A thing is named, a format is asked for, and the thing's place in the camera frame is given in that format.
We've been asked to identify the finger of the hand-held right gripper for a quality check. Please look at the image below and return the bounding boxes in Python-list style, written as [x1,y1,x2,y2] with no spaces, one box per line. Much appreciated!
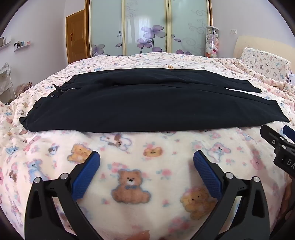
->
[282,125,295,140]
[260,125,289,151]

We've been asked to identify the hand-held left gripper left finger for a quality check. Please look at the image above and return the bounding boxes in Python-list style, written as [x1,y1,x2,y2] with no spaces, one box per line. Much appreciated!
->
[24,151,102,240]

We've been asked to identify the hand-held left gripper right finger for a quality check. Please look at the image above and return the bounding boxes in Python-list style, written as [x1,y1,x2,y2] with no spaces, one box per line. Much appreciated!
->
[191,150,270,240]

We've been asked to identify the black pants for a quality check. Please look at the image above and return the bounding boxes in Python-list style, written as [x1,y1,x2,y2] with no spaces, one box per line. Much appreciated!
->
[19,67,290,133]

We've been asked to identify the bear printed blanket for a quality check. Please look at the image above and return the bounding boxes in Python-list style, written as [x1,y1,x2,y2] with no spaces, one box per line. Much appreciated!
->
[0,52,295,240]

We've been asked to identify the bear printed pillow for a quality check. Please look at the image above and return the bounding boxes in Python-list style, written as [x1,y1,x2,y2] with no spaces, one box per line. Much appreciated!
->
[240,47,291,82]

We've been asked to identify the beige headboard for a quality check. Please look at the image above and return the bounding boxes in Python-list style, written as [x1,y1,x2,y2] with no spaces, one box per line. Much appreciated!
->
[234,35,295,61]

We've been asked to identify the pile of plush toys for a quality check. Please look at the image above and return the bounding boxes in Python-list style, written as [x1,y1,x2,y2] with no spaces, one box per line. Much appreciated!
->
[14,81,34,95]

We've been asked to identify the clear cylinder of plush toys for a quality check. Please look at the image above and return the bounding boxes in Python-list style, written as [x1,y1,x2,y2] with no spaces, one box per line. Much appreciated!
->
[205,26,220,58]

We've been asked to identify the white storage rack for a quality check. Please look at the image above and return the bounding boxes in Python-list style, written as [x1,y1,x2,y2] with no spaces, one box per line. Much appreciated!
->
[0,62,16,104]

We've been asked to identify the wooden door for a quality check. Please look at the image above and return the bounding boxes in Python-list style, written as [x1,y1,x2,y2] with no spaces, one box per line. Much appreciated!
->
[65,10,89,65]

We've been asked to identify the floral glass sliding wardrobe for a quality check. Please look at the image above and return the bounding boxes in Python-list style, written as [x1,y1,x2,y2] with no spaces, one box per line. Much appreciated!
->
[84,0,213,58]

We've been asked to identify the white wall shelf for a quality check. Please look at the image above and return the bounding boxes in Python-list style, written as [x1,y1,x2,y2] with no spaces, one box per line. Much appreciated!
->
[14,41,31,52]

